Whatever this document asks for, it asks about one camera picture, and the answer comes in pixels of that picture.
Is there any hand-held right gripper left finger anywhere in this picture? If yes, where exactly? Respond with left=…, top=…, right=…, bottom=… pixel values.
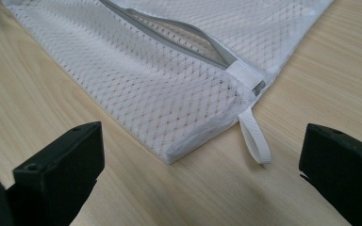
left=12, top=121, right=106, bottom=226

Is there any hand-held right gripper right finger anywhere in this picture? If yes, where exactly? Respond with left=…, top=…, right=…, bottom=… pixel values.
left=298, top=122, right=362, bottom=226

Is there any white mesh laundry bag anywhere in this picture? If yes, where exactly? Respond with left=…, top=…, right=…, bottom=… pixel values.
left=1, top=0, right=336, bottom=166

